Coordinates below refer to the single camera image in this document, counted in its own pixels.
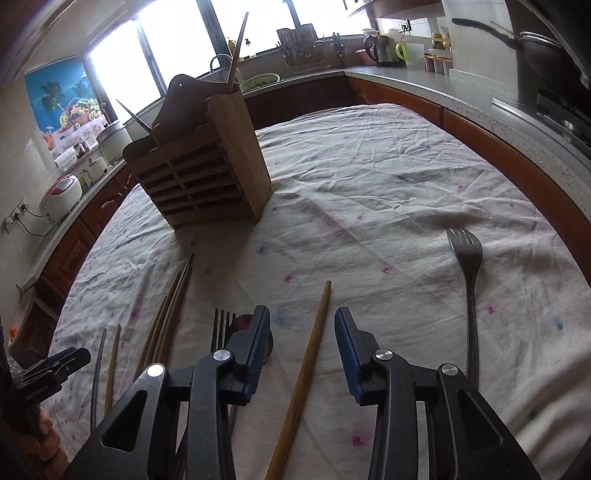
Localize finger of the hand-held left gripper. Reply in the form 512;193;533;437
46;347;92;381

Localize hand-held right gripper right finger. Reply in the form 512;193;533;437
333;307;543;480

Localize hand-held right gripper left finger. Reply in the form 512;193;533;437
60;305;273;480

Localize spoon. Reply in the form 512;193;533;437
233;313;275;367

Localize dark thin chopstick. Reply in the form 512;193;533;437
90;328;108;430
115;99;152;136

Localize metal fork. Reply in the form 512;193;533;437
210;308;241;437
445;227;484;377

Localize wooden chopstick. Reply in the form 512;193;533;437
104;323;123;418
137;294;168;378
139;271;184;374
264;280;333;480
157;252;195;367
224;12;250;94

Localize wooden utensil holder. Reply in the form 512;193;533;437
122;74;273;232

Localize person's left hand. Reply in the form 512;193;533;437
34;408;70;464

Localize white dotted tablecloth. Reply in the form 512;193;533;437
46;102;591;480

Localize white and red rice cooker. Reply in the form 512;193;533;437
39;174;84;217

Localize small white electric pot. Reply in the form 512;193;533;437
83;156;109;183

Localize large white cooking pot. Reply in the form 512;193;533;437
97;119;134;164

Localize wooden lower cabinets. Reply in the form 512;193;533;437
34;76;591;319

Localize wooden cabinets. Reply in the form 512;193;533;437
344;0;444;19
34;76;591;319

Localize green plastic colander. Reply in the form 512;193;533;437
239;73;281;90

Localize grey kitchen countertop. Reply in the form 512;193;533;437
21;65;591;287

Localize dish drying rack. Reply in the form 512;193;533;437
276;23;333;75

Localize black scissors holder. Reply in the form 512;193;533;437
330;32;347;70

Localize steel electric kettle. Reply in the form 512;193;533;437
362;30;395;68

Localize kitchen window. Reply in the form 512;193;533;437
85;0;384;112

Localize gas stove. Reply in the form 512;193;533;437
492;88;591;160

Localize wooden upper cabinets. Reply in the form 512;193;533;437
344;0;444;19

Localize black wok with lid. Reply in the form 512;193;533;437
451;17;573;70

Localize black power cable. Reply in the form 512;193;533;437
23;208;52;238

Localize wall socket with plug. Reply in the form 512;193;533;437
4;198;29;232

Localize tropical fruit wall poster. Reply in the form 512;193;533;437
24;59;108;160

